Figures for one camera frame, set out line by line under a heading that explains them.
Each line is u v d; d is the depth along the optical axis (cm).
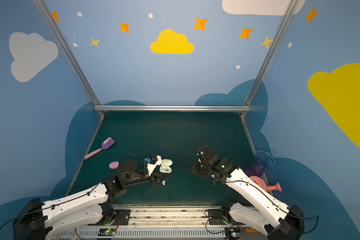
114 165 90
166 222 73
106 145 101
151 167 62
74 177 93
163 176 65
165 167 69
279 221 39
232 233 71
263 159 75
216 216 76
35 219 40
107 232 71
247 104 116
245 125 122
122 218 74
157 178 63
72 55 86
